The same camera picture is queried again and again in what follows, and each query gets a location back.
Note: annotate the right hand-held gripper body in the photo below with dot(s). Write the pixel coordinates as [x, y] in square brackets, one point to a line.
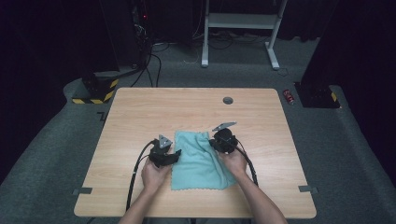
[225, 140]

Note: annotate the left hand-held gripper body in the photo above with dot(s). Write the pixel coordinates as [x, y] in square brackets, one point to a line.
[158, 152]

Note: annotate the teal cloth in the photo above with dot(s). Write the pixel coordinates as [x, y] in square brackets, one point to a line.
[196, 165]

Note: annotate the person's left hand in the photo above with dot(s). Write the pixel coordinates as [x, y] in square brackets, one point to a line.
[155, 177]

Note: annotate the person's right hand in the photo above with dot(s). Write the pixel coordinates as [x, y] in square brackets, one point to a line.
[236, 163]

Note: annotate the grey round table grommet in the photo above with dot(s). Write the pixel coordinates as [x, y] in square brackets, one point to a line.
[228, 100]

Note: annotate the red can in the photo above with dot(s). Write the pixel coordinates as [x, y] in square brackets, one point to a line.
[288, 96]

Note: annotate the grey tape strip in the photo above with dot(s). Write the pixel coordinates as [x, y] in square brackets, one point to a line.
[308, 189]
[82, 191]

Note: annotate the black base with yellow stripes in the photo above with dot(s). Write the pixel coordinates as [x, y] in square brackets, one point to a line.
[98, 90]

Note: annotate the black stand base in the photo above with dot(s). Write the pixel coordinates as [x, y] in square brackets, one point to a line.
[317, 96]

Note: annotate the dark equipment rack with light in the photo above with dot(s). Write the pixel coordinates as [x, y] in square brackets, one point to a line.
[141, 28]

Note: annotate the white metal stand frame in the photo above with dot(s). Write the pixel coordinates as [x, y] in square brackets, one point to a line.
[241, 21]

